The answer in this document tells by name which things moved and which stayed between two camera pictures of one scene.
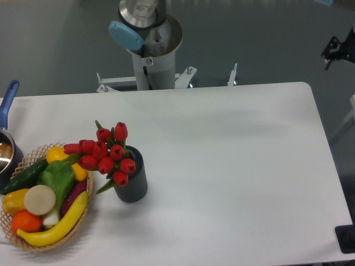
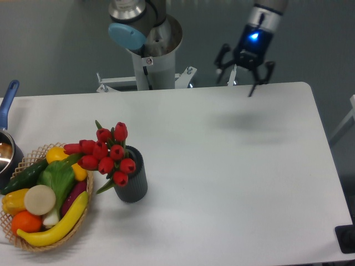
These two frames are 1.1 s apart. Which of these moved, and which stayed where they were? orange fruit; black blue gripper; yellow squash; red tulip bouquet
Moved: black blue gripper
Stayed: orange fruit; red tulip bouquet; yellow squash
